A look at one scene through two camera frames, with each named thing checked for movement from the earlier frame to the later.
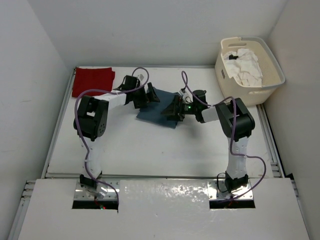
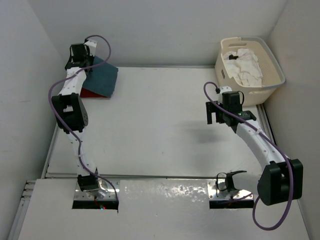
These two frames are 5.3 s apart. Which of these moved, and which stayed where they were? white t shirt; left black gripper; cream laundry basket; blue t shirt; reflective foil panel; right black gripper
Moved: left black gripper; blue t shirt; right black gripper
Stayed: reflective foil panel; white t shirt; cream laundry basket
